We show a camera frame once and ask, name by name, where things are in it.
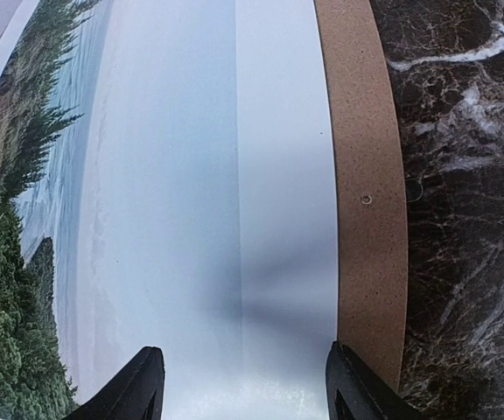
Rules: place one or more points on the brown cardboard backing board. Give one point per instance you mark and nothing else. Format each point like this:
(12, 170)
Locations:
(371, 195)

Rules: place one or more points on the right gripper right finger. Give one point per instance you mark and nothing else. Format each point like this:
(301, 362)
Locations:
(355, 392)

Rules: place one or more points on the landscape photo print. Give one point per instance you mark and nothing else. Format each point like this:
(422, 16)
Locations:
(166, 180)

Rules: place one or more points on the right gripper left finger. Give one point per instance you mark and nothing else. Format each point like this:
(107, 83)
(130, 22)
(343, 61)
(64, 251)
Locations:
(136, 392)

